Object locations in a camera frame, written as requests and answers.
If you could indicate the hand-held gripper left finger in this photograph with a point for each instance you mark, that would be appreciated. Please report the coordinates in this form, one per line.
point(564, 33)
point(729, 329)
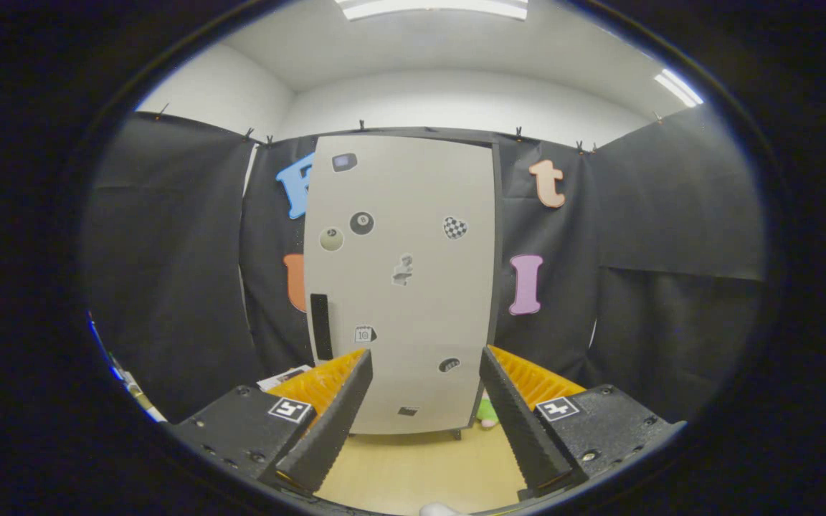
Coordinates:
point(328, 430)

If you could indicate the grey shoe cabinet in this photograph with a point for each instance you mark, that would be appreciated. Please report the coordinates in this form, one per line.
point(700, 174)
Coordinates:
point(499, 215)

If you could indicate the long ceiling light panel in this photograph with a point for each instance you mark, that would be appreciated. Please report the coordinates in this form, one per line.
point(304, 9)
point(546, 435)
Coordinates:
point(434, 7)

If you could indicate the stack of books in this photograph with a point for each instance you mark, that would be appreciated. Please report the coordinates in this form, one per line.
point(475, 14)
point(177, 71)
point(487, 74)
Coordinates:
point(284, 376)

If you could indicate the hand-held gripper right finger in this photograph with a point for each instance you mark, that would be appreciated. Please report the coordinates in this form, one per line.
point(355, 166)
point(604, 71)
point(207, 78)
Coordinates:
point(522, 430)

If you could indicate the white and blue object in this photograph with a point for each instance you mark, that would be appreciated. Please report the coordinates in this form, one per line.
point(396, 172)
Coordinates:
point(148, 410)

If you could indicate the pink and green plush toy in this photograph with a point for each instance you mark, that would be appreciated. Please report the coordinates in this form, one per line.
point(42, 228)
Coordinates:
point(486, 412)

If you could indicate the small ceiling light panel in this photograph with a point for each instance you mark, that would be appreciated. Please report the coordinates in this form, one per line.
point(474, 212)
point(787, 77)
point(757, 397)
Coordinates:
point(678, 87)

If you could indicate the black backdrop cloth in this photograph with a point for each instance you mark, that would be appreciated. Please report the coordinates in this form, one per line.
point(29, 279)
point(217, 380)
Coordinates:
point(635, 251)

